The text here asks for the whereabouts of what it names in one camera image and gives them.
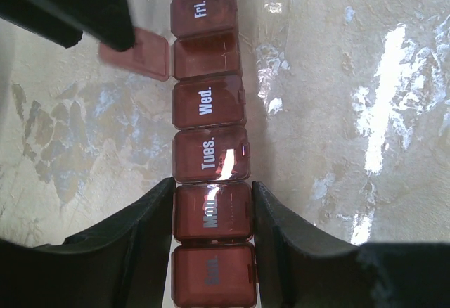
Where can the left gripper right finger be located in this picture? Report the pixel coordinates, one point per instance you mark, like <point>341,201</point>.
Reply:
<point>299,265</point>

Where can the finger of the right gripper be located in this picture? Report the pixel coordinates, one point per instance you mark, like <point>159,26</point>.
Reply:
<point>65,21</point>

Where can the red weekly pill organizer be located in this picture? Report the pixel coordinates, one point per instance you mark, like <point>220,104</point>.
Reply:
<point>213,264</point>

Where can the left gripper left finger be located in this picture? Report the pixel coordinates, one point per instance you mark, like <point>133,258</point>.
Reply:
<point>118,262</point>

